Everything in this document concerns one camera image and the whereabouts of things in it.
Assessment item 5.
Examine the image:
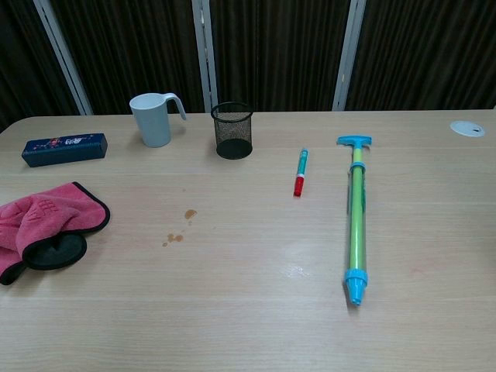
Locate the white plastic mug with handle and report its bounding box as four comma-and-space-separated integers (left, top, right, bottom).
129, 91, 188, 149

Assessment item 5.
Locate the dark pleated curtain panel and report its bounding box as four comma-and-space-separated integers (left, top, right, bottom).
49, 0, 207, 115
208, 0, 352, 113
344, 0, 496, 112
0, 0, 81, 132

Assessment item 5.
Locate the grey metal frame post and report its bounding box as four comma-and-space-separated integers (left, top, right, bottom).
332, 0, 367, 112
32, 0, 95, 116
191, 0, 219, 114

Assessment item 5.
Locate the pink and black round pad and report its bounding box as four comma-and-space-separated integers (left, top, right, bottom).
0, 181, 112, 287

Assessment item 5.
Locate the green and blue water pump toy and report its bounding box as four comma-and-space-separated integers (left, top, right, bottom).
336, 135, 374, 308

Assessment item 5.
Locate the white round cable grommet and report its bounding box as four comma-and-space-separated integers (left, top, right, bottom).
449, 120, 487, 137

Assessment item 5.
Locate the teal marker with red cap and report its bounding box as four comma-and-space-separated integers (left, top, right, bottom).
293, 146, 310, 198

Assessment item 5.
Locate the black mesh pen holder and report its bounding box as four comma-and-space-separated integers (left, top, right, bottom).
210, 101, 254, 160

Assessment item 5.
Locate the dark blue printed rectangular box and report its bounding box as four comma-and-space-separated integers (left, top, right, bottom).
21, 133, 109, 168

